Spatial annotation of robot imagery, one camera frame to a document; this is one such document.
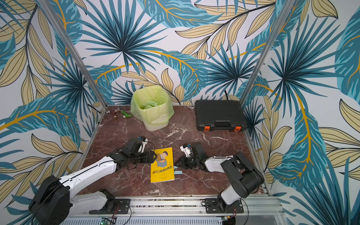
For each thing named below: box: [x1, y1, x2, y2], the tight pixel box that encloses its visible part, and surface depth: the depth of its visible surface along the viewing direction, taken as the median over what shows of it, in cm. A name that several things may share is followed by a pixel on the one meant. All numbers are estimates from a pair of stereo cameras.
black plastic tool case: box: [194, 99, 248, 132], surface depth 106 cm
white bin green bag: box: [130, 85, 175, 132], surface depth 94 cm
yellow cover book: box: [150, 146, 175, 184], surface depth 87 cm
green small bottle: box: [120, 110, 133, 119], surface depth 113 cm
